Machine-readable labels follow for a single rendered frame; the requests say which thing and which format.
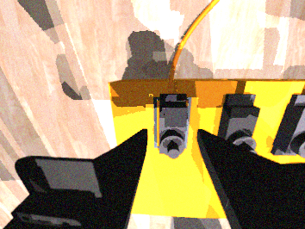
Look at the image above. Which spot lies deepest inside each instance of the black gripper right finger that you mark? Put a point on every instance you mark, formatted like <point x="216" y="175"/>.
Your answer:
<point x="255" y="192"/>

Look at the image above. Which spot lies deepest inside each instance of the yellow flat deck plate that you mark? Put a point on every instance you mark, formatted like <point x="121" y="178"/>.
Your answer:
<point x="265" y="116"/>

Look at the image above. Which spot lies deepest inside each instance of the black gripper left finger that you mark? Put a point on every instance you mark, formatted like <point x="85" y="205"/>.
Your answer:
<point x="110" y="179"/>

